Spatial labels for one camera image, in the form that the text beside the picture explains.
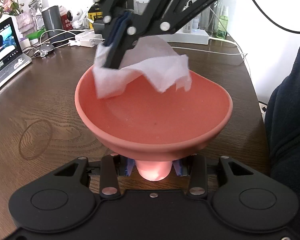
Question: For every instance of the yellow black box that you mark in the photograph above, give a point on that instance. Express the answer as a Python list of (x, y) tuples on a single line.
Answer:
[(95, 15)]

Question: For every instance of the grey cylinder speaker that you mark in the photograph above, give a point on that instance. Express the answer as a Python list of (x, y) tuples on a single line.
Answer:
[(52, 20)]

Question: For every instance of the white power strip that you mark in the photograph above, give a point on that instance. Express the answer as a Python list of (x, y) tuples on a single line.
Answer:
[(197, 36)]

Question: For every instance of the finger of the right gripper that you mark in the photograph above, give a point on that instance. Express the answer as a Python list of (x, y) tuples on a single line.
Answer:
[(128, 41), (116, 28)]

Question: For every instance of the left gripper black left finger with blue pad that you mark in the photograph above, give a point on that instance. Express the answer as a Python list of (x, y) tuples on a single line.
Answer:
[(109, 168)]

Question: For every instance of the computer mouse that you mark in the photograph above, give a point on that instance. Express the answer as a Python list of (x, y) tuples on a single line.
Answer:
[(44, 50)]

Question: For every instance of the green spray bottle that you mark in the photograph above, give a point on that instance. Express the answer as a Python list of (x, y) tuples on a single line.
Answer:
[(223, 23)]

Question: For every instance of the silver laptop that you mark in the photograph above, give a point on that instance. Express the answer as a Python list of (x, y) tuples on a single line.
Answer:
[(12, 58)]

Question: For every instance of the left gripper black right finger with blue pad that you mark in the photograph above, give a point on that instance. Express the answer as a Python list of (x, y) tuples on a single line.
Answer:
[(197, 167)]

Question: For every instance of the pink footed bowl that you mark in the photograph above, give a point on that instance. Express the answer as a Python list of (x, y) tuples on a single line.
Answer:
[(153, 128)]

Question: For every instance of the dark blue clothed person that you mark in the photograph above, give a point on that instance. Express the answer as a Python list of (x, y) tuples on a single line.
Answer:
[(282, 123)]

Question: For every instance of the pink flowers in vase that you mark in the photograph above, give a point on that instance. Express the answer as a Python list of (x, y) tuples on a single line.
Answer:
[(14, 8)]

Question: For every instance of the white paper towel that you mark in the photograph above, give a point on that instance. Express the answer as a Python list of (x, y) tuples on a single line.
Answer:
[(152, 58)]

